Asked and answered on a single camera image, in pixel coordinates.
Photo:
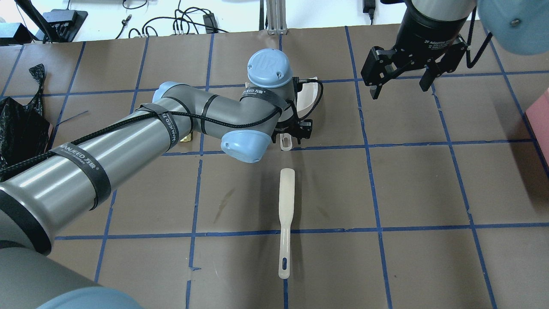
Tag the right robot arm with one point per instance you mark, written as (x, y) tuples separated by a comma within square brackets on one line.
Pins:
[(520, 26)]

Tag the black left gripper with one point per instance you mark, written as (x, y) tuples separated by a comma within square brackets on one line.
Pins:
[(303, 129)]

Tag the bin with black bag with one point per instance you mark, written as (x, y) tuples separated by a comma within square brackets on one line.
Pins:
[(24, 130)]

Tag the black dock box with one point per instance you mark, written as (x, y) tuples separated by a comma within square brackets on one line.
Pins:
[(66, 22)]

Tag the pink box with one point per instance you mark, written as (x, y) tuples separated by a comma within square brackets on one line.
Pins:
[(538, 117)]

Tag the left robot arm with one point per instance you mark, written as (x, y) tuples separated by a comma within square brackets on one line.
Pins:
[(41, 196)]

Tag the black power adapter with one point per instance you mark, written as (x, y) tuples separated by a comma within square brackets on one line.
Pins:
[(210, 23)]

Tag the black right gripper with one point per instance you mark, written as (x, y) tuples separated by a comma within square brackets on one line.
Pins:
[(423, 31)]

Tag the aluminium frame post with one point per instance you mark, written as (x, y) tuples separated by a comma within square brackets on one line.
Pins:
[(276, 17)]

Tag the yellow bread piece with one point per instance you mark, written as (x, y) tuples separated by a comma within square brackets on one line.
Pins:
[(187, 138)]

